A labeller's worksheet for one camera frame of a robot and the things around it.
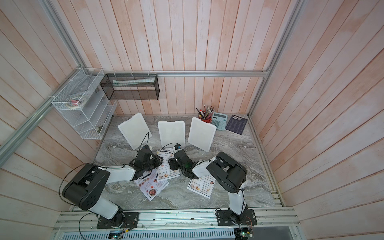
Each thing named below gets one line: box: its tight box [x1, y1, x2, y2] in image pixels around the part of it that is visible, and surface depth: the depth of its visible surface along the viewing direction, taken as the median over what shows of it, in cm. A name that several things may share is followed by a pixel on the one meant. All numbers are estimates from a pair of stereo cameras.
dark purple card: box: [225, 114, 248, 135], surface depth 116 cm
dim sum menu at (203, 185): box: [186, 175, 216, 199], surface depth 86 cm
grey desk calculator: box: [211, 112, 228, 131], surface depth 117 cm
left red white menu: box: [134, 168, 170, 201], surface depth 86 cm
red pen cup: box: [195, 104, 215, 123], surface depth 106 cm
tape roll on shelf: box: [66, 96, 85, 109], surface depth 75 cm
